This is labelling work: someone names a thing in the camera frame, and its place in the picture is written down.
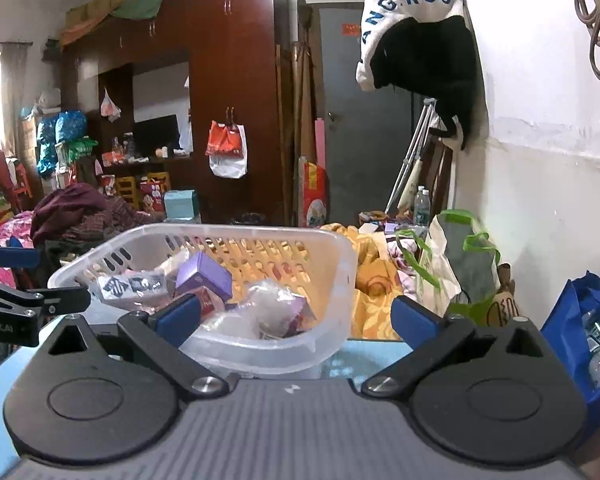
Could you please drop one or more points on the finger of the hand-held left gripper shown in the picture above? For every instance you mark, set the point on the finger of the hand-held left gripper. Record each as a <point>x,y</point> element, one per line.
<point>17,256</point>
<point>55,301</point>

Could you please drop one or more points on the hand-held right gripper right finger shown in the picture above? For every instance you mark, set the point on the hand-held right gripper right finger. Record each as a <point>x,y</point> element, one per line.
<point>411,317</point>

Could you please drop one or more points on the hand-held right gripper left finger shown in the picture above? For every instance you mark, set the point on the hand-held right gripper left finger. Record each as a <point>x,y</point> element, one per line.
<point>180,316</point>

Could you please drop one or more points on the purple box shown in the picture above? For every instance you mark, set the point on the purple box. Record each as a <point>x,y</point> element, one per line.
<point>205,272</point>

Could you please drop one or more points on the black white box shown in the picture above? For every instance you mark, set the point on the black white box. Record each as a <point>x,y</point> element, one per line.
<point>130,287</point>

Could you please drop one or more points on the clear plastic bag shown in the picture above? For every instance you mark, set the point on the clear plastic bag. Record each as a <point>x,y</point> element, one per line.
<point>265,305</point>

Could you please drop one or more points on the white plastic basket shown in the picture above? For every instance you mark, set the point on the white plastic basket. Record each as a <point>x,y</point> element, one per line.
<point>280,355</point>

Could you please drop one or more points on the pink floral bedspread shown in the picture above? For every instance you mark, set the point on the pink floral bedspread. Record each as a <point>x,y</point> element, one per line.
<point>0,232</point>

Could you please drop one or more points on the yellow blanket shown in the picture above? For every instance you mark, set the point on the yellow blanket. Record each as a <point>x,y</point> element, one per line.
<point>375,305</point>

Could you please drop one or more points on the maroon clothing pile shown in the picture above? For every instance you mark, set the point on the maroon clothing pile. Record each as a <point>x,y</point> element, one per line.
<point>80,210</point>

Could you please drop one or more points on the brown paper bag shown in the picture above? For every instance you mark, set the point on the brown paper bag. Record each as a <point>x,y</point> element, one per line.
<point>505,305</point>

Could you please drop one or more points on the teal box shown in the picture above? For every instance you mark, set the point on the teal box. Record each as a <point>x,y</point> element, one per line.
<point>181,206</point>

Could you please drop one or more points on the green label water bottles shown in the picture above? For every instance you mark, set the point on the green label water bottles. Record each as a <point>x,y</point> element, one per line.
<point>422,207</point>

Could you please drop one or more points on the pink patterned packet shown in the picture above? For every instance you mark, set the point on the pink patterned packet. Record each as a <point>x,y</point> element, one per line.
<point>300,312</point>

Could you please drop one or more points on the yellow stool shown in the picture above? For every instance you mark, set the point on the yellow stool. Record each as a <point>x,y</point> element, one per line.
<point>127,190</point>

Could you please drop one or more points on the stack of blue green packages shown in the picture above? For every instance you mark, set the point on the stack of blue green packages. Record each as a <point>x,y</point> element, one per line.
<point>65,135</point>

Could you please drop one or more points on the blue tote bag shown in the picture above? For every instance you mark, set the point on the blue tote bag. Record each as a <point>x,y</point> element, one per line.
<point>565,330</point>

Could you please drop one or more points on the red yellow tall bag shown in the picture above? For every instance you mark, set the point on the red yellow tall bag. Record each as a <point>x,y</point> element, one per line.
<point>315,195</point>

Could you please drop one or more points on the beige curtain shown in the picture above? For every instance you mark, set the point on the beige curtain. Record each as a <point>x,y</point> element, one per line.
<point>15,95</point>

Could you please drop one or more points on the grey door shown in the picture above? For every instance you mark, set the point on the grey door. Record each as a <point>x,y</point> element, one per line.
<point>365,160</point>

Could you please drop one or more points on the metal crutches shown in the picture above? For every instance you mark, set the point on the metal crutches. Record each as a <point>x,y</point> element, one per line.
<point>412,150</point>

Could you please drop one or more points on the orange white plastic bag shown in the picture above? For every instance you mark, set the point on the orange white plastic bag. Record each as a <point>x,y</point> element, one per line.
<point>226,152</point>

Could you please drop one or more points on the pink hanging plastic bag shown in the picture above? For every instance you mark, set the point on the pink hanging plastic bag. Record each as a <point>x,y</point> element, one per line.
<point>110,107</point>

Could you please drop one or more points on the wooden planks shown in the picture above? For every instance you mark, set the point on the wooden planks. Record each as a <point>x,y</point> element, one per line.
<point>304,105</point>

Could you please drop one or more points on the white black hanging jacket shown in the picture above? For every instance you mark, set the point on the white black hanging jacket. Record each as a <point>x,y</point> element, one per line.
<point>425,60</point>

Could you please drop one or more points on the brown wooden wardrobe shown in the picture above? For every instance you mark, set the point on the brown wooden wardrobe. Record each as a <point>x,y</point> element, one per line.
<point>240,60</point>

